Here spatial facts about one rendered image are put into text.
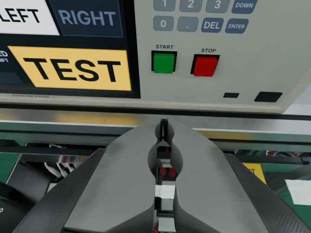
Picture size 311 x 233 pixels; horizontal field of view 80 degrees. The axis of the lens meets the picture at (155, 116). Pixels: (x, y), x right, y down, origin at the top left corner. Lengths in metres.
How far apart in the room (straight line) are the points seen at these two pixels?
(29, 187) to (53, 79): 0.45
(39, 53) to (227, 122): 0.20
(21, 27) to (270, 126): 0.26
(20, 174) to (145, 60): 0.55
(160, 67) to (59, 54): 0.09
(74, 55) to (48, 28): 0.03
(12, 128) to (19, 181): 0.39
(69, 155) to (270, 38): 0.27
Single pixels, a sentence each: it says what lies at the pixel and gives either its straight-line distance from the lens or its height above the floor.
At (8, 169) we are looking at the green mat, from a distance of 0.72.
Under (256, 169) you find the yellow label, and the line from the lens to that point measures 0.27.
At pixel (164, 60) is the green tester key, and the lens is 0.17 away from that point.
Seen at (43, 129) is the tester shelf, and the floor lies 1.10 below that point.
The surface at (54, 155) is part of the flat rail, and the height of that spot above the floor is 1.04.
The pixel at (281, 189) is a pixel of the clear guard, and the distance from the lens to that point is 0.28.
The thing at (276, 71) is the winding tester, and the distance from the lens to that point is 0.21.
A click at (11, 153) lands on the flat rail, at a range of 0.34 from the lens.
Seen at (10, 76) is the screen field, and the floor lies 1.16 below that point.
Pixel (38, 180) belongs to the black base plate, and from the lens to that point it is 0.63.
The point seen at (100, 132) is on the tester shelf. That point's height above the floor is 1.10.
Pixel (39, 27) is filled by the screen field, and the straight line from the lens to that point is 0.19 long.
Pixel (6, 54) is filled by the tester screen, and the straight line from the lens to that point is 0.23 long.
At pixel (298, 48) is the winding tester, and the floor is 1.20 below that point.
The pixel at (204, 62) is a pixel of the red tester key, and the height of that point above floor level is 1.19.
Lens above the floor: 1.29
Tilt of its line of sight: 54 degrees down
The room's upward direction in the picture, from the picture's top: 1 degrees clockwise
